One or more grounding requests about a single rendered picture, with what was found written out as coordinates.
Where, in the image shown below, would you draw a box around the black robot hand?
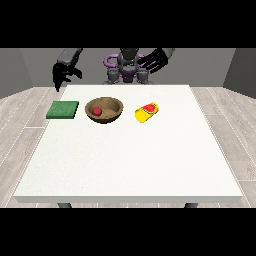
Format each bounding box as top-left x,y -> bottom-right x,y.
136,48 -> 170,75
52,62 -> 83,93

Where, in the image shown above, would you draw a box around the green square pad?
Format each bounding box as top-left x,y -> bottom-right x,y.
45,100 -> 80,120

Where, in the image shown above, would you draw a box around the brown wooden bowl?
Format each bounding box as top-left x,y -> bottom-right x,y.
84,96 -> 125,125

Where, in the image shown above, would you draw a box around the grey robot trunk purple rings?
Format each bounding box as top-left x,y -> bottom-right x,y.
101,48 -> 155,86

